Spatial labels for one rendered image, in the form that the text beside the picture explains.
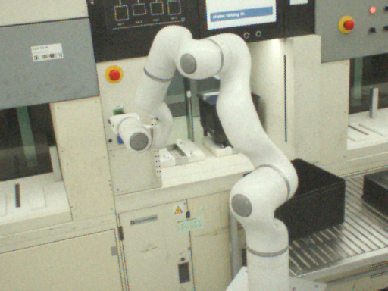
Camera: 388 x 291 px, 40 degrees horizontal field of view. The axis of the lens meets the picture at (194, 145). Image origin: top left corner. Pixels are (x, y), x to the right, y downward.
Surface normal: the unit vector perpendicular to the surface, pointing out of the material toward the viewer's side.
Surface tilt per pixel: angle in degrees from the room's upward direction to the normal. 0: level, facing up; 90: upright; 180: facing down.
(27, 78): 90
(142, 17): 90
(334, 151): 90
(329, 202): 90
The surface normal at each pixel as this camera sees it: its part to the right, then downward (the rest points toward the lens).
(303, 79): 0.31, 0.31
